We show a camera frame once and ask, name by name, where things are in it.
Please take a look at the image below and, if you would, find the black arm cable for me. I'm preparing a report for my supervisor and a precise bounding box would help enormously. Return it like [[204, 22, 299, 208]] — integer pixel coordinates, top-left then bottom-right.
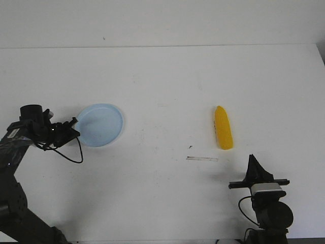
[[238, 195, 259, 227], [35, 138, 84, 164]]

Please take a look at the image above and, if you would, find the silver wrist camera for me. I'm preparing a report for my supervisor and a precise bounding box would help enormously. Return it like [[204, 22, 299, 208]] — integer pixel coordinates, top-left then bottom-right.
[[250, 184, 286, 197], [43, 109, 54, 119]]

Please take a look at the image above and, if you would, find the vertical clear tape strip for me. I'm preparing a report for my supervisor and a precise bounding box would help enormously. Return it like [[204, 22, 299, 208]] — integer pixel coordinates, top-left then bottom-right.
[[213, 119, 217, 141]]

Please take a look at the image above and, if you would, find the horizontal clear tape strip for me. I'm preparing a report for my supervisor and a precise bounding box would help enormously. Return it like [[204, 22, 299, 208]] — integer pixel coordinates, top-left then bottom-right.
[[186, 156, 218, 162]]

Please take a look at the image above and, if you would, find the yellow toy corn cob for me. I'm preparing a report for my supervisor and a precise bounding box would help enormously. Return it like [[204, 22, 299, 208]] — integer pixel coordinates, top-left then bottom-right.
[[214, 106, 234, 150]]

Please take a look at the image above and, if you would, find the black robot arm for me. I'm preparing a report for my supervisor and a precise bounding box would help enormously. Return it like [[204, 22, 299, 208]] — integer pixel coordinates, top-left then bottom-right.
[[229, 154, 294, 243], [1, 105, 80, 243]]

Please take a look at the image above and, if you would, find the light blue round plate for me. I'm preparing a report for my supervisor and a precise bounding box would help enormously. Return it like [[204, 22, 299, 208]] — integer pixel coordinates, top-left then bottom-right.
[[74, 103, 124, 147]]

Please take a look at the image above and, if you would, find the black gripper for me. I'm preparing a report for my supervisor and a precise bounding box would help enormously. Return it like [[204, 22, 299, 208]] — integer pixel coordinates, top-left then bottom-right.
[[228, 154, 290, 189], [38, 117, 80, 147]]

